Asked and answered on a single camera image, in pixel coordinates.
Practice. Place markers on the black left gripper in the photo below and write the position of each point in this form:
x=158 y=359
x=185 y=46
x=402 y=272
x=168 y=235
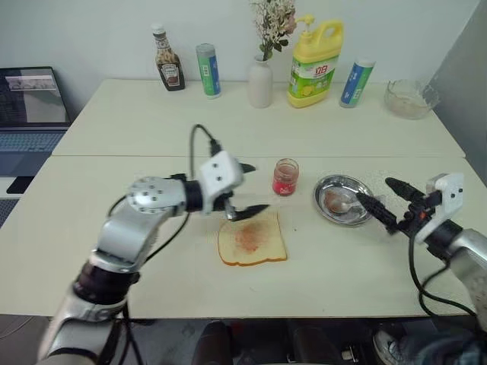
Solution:
x=224 y=203

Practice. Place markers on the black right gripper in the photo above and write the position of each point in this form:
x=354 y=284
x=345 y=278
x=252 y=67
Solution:
x=416 y=214

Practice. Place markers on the metal spoon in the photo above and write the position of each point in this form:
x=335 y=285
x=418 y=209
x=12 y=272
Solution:
x=340 y=207

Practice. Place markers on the slice of toast bread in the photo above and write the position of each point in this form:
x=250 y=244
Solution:
x=262 y=243

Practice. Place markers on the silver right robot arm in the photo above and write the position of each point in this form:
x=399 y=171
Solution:
x=468 y=254

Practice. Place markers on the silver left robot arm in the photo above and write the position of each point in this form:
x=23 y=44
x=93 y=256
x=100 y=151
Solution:
x=148 y=195

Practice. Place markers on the small glass jam jar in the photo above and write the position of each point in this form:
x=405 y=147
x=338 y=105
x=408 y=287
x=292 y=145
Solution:
x=285 y=184

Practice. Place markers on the round metal plate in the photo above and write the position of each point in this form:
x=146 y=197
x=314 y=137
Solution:
x=335 y=184

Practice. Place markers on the clear glass bowl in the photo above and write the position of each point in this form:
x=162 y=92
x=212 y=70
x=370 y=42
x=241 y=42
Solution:
x=409 y=104

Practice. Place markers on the white ceramic vase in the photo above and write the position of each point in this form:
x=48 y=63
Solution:
x=260 y=87

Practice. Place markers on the green and blue cylinder can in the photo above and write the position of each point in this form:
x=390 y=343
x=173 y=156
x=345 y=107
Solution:
x=357 y=85
x=208 y=74

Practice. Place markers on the yellow dish soap pump bottle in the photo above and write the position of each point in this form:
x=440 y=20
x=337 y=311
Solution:
x=312 y=76

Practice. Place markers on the ketchup bottle with white cap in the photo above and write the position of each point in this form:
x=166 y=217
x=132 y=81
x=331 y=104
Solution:
x=169 y=72

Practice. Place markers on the white sneaker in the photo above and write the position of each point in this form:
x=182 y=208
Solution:
x=387 y=346

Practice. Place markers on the dark rounded shape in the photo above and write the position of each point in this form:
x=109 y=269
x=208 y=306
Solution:
x=314 y=344
x=215 y=344

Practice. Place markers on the dried flower bouquet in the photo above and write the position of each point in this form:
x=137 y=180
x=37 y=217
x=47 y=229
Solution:
x=272 y=24

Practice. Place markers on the flat black pad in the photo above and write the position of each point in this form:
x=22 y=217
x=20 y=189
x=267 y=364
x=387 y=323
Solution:
x=21 y=184

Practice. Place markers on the open laptop computer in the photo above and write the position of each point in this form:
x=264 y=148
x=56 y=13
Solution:
x=26 y=114

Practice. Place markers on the dark textured floor mat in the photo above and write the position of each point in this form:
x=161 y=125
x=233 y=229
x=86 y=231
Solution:
x=7 y=211

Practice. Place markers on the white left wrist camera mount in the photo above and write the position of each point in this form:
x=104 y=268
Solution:
x=218 y=171

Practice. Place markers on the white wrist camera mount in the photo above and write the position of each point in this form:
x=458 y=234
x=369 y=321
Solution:
x=218 y=171
x=451 y=190

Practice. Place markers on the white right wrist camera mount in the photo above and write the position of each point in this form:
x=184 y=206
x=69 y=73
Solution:
x=451 y=190

